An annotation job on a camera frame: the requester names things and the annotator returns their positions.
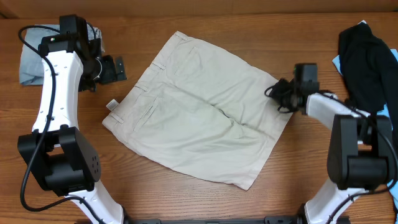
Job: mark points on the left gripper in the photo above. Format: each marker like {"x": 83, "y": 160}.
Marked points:
{"x": 115, "y": 70}

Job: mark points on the folded light blue jeans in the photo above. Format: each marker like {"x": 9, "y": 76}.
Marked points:
{"x": 31, "y": 70}

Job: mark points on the light blue garment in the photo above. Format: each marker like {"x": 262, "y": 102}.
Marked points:
{"x": 385, "y": 112}

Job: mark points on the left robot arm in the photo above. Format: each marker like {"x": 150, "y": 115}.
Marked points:
{"x": 57, "y": 155}

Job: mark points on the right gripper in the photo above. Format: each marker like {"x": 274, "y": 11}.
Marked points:
{"x": 277, "y": 97}

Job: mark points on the black garment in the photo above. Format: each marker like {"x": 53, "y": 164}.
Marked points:
{"x": 369, "y": 70}

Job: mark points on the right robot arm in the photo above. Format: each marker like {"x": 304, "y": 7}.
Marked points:
{"x": 361, "y": 157}

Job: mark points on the beige khaki shorts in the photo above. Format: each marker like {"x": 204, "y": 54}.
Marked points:
{"x": 201, "y": 111}

